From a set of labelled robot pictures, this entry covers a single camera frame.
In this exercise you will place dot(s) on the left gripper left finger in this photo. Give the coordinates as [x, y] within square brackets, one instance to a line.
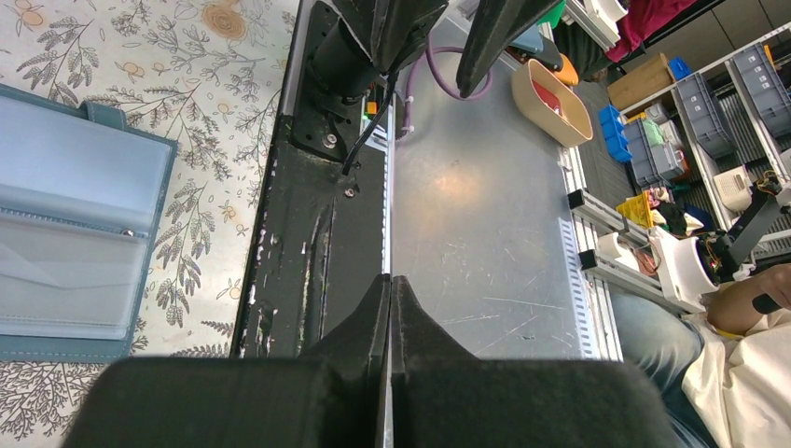
[330, 396]

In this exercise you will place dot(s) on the white slotted cable duct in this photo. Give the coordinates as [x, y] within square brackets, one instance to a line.
[383, 139]

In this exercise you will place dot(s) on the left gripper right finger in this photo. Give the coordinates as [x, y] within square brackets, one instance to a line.
[443, 396]

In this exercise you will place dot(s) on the blue card holder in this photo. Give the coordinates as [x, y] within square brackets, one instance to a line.
[82, 194]

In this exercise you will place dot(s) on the floral patterned table mat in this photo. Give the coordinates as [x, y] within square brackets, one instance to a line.
[205, 74]

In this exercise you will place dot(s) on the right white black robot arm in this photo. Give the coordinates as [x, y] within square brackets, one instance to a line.
[342, 66]

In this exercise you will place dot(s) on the seated person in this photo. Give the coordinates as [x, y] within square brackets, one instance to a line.
[724, 375]

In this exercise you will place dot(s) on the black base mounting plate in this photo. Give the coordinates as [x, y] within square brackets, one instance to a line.
[318, 237]

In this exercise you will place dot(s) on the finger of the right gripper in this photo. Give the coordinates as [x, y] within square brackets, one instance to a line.
[495, 25]
[389, 32]

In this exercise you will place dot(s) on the grey storage crates shelf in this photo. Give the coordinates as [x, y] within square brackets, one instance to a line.
[764, 96]

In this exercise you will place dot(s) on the beige oval basket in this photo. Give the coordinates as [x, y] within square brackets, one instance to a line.
[551, 105]

